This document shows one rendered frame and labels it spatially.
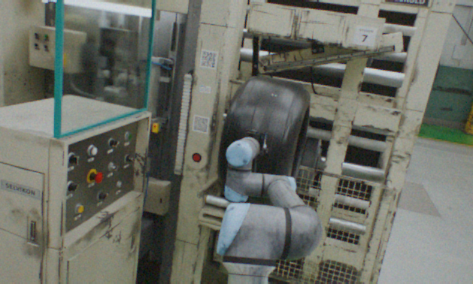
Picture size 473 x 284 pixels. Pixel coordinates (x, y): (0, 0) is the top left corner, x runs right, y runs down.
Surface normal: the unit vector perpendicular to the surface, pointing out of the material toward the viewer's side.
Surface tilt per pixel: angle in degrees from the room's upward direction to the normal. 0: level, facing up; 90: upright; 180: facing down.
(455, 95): 90
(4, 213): 90
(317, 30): 90
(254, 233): 57
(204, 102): 90
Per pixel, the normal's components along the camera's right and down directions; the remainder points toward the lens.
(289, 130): 0.51, -0.05
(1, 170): -0.28, 0.23
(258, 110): -0.12, -0.44
